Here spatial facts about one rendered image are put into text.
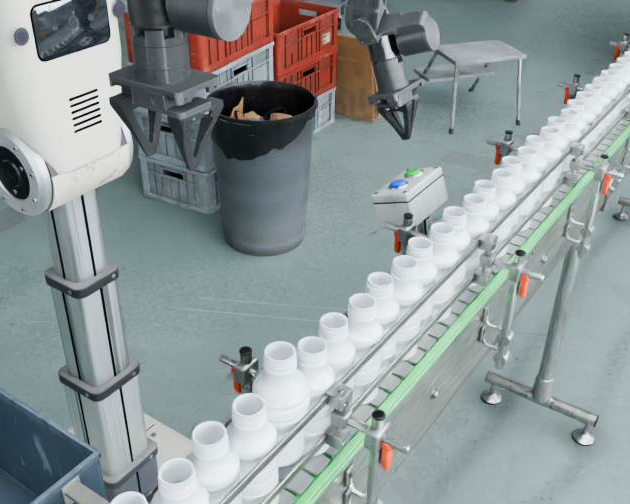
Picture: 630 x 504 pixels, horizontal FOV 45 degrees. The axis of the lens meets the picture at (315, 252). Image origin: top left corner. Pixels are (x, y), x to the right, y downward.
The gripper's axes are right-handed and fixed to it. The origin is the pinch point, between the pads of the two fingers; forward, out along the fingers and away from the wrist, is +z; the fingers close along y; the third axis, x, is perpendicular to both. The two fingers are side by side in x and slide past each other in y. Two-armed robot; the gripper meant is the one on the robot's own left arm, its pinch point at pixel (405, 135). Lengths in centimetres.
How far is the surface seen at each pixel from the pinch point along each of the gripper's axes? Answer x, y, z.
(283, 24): 214, 234, -7
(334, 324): -16, -52, 10
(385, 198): 0.9, -10.1, 8.6
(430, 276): -18.3, -30.9, 13.5
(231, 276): 146, 75, 73
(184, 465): -17, -82, 9
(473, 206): -18.4, -13.8, 9.4
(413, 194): -3.8, -8.0, 8.9
